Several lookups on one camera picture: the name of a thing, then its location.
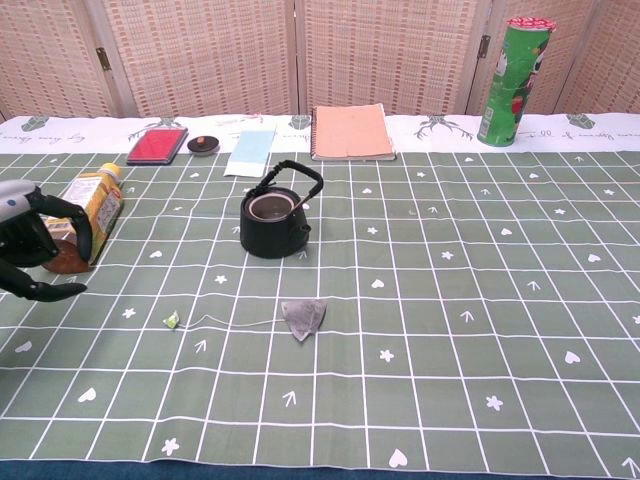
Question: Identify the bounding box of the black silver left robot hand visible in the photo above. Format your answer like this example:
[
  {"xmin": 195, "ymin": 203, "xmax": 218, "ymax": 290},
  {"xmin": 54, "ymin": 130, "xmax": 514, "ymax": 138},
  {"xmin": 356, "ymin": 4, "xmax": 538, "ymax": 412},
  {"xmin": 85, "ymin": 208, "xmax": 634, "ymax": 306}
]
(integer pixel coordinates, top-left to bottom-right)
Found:
[{"xmin": 0, "ymin": 178, "xmax": 94, "ymax": 303}]

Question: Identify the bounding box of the pyramid tea bag with string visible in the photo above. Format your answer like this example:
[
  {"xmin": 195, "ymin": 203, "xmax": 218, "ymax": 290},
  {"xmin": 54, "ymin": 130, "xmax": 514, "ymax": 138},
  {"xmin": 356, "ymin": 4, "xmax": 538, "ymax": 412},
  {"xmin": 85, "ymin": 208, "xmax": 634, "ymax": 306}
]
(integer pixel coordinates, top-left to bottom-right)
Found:
[{"xmin": 163, "ymin": 297, "xmax": 329, "ymax": 344}]

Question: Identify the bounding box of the yellow label tea bottle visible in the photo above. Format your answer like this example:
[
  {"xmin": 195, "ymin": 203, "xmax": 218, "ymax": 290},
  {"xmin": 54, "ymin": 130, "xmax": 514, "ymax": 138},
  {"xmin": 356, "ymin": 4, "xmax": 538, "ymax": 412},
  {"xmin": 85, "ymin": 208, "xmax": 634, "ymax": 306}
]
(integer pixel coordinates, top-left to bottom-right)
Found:
[{"xmin": 40, "ymin": 162, "xmax": 125, "ymax": 274}]

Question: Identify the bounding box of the small black round object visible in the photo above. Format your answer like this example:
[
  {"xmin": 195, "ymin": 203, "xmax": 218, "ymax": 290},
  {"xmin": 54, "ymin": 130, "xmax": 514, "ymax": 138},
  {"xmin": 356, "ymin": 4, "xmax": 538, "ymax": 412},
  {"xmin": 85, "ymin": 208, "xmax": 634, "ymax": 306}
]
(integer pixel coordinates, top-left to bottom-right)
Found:
[{"xmin": 187, "ymin": 135, "xmax": 221, "ymax": 158}]

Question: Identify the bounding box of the black cast iron teapot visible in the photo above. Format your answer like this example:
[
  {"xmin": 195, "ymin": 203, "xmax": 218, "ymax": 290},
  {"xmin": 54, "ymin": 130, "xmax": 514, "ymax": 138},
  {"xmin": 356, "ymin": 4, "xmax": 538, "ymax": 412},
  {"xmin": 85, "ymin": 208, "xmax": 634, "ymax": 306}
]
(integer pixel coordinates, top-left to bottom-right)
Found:
[{"xmin": 239, "ymin": 159, "xmax": 325, "ymax": 260}]

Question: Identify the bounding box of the red ink pad case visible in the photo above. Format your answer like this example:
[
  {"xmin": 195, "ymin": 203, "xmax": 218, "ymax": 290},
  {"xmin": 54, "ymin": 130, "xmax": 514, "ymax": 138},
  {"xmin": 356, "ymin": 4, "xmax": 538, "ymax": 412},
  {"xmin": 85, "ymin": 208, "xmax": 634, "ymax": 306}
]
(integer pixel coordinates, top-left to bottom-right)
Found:
[{"xmin": 125, "ymin": 127, "xmax": 189, "ymax": 167}]

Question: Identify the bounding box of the light blue paper card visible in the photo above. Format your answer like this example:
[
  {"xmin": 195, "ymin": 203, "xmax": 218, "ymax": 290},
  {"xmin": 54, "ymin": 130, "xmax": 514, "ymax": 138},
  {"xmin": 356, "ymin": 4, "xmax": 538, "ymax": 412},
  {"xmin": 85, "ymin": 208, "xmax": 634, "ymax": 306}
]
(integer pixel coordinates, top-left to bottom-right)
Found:
[{"xmin": 223, "ymin": 129, "xmax": 278, "ymax": 178}]

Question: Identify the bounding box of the woven folding screen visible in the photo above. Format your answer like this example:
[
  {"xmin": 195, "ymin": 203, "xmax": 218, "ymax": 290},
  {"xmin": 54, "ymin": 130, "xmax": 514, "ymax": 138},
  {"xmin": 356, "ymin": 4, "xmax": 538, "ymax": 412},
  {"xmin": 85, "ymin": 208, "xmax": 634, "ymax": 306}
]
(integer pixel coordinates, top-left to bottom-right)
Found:
[{"xmin": 0, "ymin": 0, "xmax": 640, "ymax": 121}]

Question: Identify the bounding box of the orange spiral notebook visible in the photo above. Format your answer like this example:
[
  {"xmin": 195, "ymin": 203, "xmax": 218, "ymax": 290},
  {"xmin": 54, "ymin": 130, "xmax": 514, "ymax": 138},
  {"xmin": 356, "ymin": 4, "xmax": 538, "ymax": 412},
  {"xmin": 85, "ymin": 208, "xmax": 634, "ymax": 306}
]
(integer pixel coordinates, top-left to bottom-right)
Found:
[{"xmin": 310, "ymin": 103, "xmax": 398, "ymax": 163}]

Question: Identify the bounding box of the green grid tablecloth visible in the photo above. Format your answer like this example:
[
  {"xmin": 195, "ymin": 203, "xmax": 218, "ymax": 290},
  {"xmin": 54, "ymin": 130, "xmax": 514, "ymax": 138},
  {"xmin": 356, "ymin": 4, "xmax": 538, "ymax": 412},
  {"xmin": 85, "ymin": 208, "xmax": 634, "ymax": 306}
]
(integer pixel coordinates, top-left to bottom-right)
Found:
[{"xmin": 0, "ymin": 113, "xmax": 640, "ymax": 476}]

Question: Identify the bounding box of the green chips can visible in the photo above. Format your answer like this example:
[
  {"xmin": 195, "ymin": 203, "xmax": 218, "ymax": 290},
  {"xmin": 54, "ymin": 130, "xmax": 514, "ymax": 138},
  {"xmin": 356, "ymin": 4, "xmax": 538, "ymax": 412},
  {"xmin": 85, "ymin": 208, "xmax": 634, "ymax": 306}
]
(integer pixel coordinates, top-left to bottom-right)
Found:
[{"xmin": 476, "ymin": 16, "xmax": 558, "ymax": 148}]

